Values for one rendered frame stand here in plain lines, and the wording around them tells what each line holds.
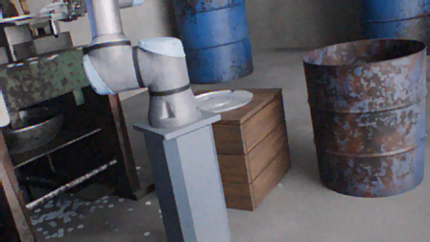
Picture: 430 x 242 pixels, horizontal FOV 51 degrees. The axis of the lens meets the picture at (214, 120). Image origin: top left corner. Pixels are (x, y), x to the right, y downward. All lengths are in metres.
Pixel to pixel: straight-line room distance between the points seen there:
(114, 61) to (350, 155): 0.86
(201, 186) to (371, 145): 0.62
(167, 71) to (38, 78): 0.62
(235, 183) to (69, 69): 0.73
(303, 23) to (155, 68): 3.58
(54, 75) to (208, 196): 0.74
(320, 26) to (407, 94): 3.09
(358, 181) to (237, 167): 0.42
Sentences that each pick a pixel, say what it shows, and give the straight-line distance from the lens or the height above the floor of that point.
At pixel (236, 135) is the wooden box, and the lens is 1.54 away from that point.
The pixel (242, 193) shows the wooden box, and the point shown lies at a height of 0.07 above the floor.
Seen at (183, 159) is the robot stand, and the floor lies 0.36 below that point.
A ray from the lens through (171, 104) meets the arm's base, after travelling 1.21.
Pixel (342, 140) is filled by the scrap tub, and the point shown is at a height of 0.21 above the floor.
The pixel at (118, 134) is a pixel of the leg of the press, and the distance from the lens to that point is 1.82.
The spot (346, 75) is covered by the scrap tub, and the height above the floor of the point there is 0.45.
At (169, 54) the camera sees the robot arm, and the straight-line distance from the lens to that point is 1.19.
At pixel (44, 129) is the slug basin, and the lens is 1.79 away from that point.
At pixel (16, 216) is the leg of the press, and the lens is 1.63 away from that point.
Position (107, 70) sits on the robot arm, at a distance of 1.21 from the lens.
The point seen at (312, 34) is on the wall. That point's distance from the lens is 4.66.
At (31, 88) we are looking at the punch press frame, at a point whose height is 0.55.
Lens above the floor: 0.81
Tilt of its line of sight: 17 degrees down
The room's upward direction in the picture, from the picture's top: 10 degrees counter-clockwise
